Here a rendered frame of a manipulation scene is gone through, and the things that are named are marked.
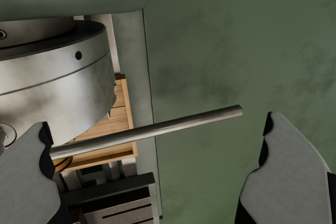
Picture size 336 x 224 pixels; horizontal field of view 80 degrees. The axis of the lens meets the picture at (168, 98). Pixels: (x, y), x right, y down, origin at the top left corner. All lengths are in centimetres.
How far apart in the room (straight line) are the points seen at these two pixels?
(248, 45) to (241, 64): 17
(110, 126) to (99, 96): 38
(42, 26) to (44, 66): 7
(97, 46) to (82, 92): 7
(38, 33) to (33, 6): 9
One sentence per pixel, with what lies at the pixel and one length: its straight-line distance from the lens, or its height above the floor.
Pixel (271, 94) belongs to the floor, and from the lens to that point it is 224.
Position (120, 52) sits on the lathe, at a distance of 94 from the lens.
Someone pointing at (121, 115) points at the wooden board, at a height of 88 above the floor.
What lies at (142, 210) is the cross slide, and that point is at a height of 97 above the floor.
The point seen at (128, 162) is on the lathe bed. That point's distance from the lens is 82.
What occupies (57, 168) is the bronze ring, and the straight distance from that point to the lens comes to 48.
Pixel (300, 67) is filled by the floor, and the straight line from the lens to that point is 232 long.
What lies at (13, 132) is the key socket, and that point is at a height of 123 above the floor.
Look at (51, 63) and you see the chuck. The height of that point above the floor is 120.
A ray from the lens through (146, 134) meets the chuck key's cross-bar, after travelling 19.
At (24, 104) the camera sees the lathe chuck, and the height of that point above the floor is 122.
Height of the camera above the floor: 145
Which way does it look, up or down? 58 degrees down
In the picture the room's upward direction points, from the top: 151 degrees clockwise
